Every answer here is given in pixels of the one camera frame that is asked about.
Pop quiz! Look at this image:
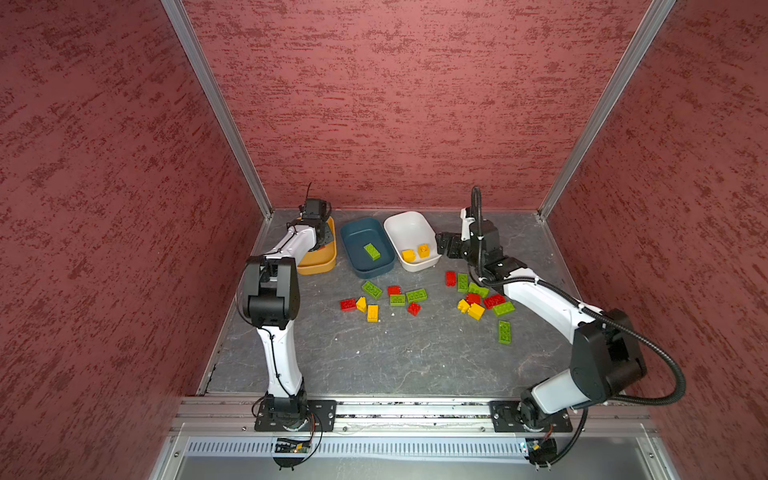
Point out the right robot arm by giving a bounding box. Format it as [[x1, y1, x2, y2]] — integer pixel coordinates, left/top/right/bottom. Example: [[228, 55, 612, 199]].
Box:
[[435, 207, 687, 431]]

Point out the left corner aluminium post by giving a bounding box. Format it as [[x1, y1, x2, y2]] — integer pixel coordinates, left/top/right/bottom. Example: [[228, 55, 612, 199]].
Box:
[[161, 0, 274, 220]]

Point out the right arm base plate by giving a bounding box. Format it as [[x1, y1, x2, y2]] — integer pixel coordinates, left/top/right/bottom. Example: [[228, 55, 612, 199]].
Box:
[[488, 399, 573, 434]]

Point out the red brick cluster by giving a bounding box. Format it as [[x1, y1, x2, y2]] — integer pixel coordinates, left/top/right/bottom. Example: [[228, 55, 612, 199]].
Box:
[[340, 298, 357, 312]]

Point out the red small brick right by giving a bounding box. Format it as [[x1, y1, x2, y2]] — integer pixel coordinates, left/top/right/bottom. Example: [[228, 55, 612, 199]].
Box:
[[465, 293, 483, 305]]

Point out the corner aluminium post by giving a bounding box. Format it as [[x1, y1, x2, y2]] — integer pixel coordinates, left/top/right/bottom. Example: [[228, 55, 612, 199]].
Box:
[[161, 0, 274, 220], [538, 0, 676, 222]]

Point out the green long brick right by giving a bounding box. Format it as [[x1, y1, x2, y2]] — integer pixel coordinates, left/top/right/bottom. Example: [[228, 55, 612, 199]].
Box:
[[498, 321, 512, 345]]

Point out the aluminium front rail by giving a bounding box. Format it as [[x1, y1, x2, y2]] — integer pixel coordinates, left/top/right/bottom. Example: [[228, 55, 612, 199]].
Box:
[[170, 395, 655, 436]]

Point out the red brick right upright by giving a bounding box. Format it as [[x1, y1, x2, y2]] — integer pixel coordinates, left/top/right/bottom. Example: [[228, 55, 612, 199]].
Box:
[[445, 271, 457, 287]]

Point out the green brick under red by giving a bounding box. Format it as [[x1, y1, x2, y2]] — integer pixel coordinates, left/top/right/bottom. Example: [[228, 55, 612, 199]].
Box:
[[389, 294, 407, 307]]

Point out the red long brick right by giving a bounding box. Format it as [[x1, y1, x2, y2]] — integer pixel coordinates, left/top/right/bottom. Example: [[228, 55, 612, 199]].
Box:
[[483, 294, 506, 309]]

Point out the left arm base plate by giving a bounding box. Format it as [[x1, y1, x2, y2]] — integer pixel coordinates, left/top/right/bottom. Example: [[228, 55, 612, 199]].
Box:
[[254, 396, 338, 433]]

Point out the teal plastic bin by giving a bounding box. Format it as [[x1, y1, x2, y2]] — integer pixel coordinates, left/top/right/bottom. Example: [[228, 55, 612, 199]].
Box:
[[341, 217, 396, 280]]

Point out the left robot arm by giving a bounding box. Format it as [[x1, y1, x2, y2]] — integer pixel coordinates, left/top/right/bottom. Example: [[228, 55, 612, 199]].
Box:
[[236, 198, 334, 431]]

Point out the white plastic bin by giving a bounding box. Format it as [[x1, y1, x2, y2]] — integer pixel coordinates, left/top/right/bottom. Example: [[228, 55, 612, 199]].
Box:
[[383, 211, 441, 273]]

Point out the yellow plastic bin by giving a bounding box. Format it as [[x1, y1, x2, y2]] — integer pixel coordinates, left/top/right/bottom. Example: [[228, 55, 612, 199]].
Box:
[[297, 218, 338, 276]]

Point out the right corner aluminium post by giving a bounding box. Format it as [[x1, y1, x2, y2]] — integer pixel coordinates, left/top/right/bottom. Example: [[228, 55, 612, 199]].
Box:
[[538, 0, 676, 222]]

